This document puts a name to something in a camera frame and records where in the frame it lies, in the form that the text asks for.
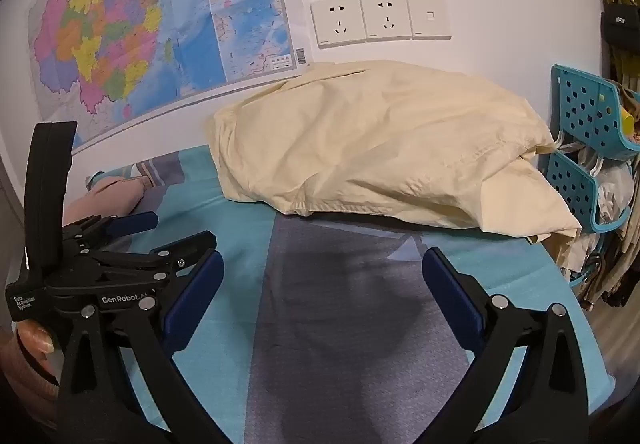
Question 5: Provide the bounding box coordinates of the white wall socket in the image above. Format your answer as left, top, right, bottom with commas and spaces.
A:
360, 0, 414, 43
310, 0, 367, 49

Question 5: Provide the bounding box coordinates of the teal and grey bed sheet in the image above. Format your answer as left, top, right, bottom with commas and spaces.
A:
84, 145, 617, 444

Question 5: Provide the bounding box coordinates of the teal perforated plastic basket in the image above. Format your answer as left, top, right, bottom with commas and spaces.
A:
542, 151, 632, 235
550, 64, 640, 163

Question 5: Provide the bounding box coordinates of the black handbag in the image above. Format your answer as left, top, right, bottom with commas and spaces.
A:
600, 0, 640, 47

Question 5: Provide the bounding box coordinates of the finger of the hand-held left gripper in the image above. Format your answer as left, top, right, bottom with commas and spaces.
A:
85, 230, 219, 285
62, 211, 160, 245

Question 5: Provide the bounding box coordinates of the colourful wall map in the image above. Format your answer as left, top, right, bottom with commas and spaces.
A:
27, 0, 313, 155

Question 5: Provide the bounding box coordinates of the white cloth in basket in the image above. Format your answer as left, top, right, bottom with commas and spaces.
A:
594, 163, 635, 225

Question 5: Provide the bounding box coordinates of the pink pillow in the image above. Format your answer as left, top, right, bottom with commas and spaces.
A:
62, 175, 152, 227

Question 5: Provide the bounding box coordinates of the cream large garment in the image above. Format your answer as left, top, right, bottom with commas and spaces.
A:
206, 60, 584, 245

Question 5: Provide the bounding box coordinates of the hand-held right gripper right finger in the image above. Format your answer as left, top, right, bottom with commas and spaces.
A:
421, 246, 591, 444

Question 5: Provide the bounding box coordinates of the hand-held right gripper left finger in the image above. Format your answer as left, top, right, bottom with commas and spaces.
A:
56, 249, 226, 444

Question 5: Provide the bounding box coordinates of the person's left hand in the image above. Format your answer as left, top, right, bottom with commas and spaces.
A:
11, 323, 63, 406

